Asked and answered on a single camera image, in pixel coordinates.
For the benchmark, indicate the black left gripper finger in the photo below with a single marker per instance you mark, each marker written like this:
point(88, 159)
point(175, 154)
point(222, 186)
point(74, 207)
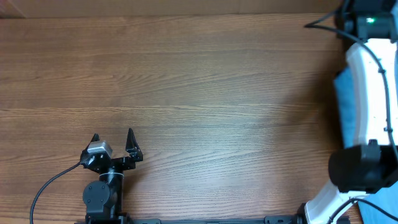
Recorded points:
point(132, 147)
point(95, 138)

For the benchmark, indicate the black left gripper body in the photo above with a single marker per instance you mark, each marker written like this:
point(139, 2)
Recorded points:
point(122, 164)

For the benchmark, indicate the light blue denim jeans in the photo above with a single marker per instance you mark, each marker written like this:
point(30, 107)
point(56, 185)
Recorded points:
point(385, 198)

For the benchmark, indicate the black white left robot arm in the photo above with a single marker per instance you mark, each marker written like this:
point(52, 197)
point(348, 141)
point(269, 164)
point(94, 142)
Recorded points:
point(104, 197)

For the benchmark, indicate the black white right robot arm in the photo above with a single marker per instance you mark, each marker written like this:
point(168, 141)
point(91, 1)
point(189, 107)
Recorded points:
point(367, 92)

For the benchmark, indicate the brown cardboard back panel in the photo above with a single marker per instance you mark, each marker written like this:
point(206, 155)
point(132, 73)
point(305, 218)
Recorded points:
point(105, 8)

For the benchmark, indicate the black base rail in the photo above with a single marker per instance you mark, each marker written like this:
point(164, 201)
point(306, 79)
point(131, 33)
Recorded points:
point(211, 221)

